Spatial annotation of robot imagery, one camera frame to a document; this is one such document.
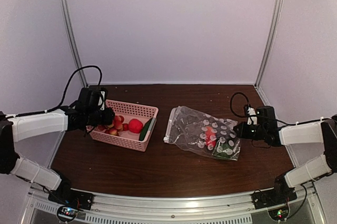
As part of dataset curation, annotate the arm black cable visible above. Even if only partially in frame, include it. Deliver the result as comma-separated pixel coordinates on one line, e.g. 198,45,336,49
44,65,103,114
229,91,251,116

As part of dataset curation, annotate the pink plastic basket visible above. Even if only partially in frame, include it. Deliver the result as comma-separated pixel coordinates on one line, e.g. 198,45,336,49
87,100,158,152

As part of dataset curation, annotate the right aluminium frame post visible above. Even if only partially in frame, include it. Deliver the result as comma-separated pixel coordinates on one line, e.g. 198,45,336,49
254,0,284,89

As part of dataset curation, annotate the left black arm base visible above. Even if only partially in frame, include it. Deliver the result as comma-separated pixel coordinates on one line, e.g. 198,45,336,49
44,171,93,210

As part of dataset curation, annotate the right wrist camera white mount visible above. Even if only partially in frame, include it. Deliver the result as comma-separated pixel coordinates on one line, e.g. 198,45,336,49
244,104,257,125

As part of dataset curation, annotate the left circuit board with leds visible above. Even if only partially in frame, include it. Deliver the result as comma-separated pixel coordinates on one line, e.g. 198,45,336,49
56,206,78,222

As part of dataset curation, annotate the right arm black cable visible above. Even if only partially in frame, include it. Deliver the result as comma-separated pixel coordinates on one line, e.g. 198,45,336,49
229,91,251,116

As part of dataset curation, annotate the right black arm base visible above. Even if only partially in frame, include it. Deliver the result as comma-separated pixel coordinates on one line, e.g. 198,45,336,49
251,174,297,210

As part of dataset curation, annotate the front aluminium rail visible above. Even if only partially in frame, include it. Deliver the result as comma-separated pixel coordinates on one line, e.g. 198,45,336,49
26,181,319,224

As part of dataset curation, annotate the clear zip top bag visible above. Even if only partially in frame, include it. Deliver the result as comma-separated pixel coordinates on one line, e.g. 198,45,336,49
163,106,241,159

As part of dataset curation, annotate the circuit board with leds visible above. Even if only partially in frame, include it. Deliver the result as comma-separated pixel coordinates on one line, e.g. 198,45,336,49
268,208,289,221
56,206,78,222

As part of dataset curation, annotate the red orange fake tomato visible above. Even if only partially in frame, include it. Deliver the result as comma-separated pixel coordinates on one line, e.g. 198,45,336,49
205,126,216,151

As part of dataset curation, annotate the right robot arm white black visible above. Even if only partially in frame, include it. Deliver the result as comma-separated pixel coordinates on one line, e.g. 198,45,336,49
234,105,336,204

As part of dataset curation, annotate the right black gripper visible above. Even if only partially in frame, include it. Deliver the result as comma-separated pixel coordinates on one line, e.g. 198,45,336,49
233,121,266,140

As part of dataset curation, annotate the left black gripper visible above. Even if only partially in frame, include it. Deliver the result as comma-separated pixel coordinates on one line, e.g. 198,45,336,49
85,107,113,125

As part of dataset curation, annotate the fake lychee bunch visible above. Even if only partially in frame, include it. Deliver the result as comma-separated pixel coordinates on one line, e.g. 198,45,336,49
97,115,129,136

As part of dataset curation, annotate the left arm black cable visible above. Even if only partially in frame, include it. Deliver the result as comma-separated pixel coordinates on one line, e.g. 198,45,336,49
44,65,103,114

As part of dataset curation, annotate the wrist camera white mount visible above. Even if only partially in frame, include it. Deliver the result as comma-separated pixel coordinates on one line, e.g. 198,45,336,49
98,90,107,111
244,104,257,125

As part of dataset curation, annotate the aluminium frame post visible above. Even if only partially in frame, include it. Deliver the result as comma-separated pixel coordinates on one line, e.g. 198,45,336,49
254,0,284,89
54,0,90,89

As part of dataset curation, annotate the right circuit board with leds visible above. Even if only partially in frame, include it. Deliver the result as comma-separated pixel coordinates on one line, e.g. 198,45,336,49
268,208,289,221

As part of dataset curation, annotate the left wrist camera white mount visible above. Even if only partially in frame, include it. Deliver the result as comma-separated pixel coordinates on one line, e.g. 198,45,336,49
98,90,107,111

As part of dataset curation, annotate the green fake cucumber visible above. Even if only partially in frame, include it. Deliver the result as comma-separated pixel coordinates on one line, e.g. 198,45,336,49
138,118,153,141

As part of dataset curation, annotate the left aluminium frame post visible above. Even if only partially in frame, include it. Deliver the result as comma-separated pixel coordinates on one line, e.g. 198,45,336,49
54,0,90,89

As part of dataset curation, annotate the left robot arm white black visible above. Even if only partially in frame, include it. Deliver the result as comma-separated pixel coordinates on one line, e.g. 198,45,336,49
1,87,115,205

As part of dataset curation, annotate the green fake pepper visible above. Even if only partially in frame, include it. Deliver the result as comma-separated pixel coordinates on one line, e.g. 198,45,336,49
212,142,241,161

